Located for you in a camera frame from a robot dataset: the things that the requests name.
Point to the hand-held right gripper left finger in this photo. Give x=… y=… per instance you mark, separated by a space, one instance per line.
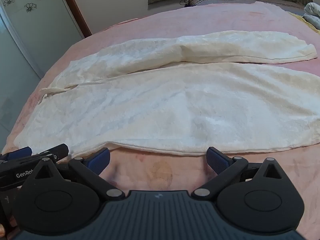
x=100 y=158

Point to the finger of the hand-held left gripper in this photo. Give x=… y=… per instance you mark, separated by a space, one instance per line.
x=22 y=152
x=58 y=150

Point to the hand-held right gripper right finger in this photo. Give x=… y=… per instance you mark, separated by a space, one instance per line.
x=217 y=160

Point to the white fleece pants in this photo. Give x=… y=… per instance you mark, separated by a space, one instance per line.
x=160 y=105

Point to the person's left hand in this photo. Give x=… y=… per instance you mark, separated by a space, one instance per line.
x=2 y=228

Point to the flower print wardrobe door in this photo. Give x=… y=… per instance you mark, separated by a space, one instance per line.
x=30 y=45

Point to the pink blanket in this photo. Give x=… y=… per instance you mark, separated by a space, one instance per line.
x=155 y=20

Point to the grey pillow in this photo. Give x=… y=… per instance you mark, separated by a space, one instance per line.
x=212 y=0

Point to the yellow cloth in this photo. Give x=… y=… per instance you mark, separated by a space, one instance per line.
x=298 y=17

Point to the white patterned cloth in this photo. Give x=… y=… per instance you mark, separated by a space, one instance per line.
x=313 y=13

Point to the brown wooden door frame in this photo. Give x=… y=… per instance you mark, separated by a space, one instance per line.
x=75 y=7

